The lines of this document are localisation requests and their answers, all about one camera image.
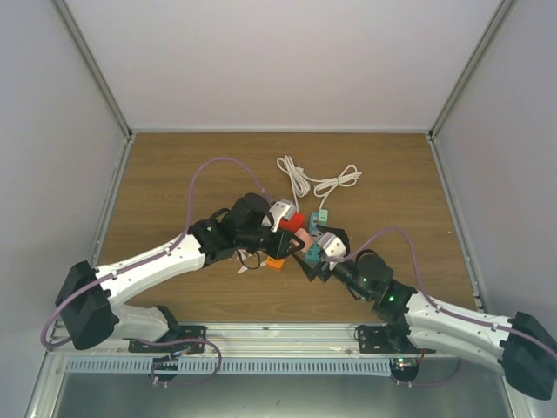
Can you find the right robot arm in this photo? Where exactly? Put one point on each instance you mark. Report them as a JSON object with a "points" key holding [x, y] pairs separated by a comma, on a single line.
{"points": [[517, 347]]}

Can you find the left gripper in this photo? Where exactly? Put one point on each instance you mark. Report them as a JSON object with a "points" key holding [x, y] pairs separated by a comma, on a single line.
{"points": [[279, 249]]}

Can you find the pink plug adapter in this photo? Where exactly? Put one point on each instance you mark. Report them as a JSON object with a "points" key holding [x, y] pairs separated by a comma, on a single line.
{"points": [[305, 236]]}

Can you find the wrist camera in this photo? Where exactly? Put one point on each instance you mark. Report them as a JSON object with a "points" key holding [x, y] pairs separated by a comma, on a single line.
{"points": [[281, 210], [332, 248]]}

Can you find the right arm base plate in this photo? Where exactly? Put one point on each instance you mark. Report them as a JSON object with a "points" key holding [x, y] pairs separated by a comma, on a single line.
{"points": [[386, 339]]}

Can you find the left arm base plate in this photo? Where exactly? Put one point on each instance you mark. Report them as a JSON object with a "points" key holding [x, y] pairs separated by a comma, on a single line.
{"points": [[185, 340]]}

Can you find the teal power strip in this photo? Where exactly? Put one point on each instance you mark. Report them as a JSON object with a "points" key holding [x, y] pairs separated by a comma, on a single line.
{"points": [[312, 256]]}

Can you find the aluminium rail frame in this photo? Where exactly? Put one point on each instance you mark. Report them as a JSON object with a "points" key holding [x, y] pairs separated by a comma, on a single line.
{"points": [[268, 370]]}

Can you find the orange power strip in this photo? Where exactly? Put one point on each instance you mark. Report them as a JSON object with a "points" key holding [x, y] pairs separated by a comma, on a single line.
{"points": [[276, 264]]}

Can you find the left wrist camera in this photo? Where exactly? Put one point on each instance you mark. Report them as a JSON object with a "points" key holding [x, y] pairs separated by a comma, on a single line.
{"points": [[281, 210]]}

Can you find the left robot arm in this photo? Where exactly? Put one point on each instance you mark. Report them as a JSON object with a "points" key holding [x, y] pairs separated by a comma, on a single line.
{"points": [[93, 301]]}

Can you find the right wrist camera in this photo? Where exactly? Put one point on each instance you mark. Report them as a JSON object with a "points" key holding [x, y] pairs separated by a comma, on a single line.
{"points": [[332, 248]]}

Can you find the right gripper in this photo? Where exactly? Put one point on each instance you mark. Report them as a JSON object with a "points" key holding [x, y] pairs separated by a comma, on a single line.
{"points": [[321, 269]]}

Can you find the red cube socket adapter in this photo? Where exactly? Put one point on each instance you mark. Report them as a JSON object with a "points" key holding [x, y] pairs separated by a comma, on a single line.
{"points": [[293, 224]]}

